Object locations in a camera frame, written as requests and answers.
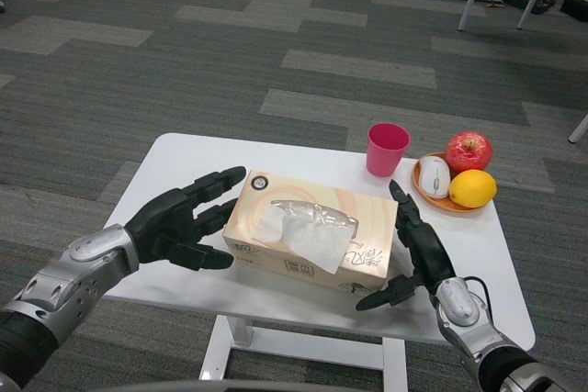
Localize white computer mouse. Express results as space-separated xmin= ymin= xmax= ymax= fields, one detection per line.
xmin=417 ymin=155 xmax=452 ymax=200

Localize silver robot chest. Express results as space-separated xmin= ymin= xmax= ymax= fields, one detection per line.
xmin=105 ymin=379 xmax=391 ymax=392

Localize red apple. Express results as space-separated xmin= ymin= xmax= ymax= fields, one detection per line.
xmin=444 ymin=131 xmax=494 ymax=173

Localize orange plate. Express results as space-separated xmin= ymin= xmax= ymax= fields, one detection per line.
xmin=412 ymin=151 xmax=483 ymax=213

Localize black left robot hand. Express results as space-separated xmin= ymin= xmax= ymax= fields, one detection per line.
xmin=123 ymin=165 xmax=248 ymax=273

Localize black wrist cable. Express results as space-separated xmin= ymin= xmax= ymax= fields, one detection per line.
xmin=461 ymin=274 xmax=495 ymax=327

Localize wood-print tissue box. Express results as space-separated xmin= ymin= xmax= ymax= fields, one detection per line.
xmin=221 ymin=169 xmax=400 ymax=296

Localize yellow lemon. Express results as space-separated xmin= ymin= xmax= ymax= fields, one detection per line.
xmin=448 ymin=169 xmax=499 ymax=209

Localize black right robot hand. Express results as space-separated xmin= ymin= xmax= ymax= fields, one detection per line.
xmin=356 ymin=178 xmax=457 ymax=312

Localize pink plastic cup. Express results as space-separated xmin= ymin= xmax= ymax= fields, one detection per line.
xmin=366 ymin=122 xmax=412 ymax=178

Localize white table leg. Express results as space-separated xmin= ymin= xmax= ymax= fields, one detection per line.
xmin=568 ymin=111 xmax=588 ymax=144

